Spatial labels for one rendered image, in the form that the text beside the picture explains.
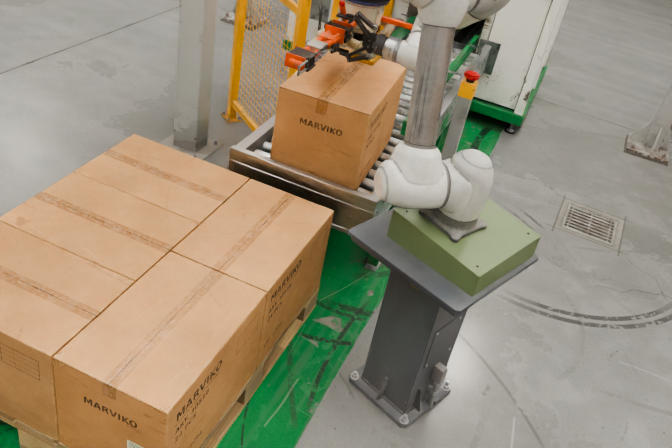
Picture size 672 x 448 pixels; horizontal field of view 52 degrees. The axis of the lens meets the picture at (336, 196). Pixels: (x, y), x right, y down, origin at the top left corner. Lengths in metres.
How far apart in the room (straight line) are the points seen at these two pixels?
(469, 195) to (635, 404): 1.47
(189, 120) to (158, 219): 1.45
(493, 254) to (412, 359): 0.56
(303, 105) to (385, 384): 1.17
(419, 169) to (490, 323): 1.41
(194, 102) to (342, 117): 1.38
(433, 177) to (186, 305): 0.91
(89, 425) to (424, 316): 1.16
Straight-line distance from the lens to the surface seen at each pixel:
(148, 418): 2.14
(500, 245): 2.42
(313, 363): 2.98
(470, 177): 2.25
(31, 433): 2.61
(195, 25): 3.85
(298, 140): 2.95
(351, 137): 2.86
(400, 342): 2.68
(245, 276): 2.49
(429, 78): 2.14
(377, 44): 2.69
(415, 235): 2.36
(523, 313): 3.55
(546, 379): 3.28
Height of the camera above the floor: 2.17
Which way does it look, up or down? 33 degrees down
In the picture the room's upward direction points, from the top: 11 degrees clockwise
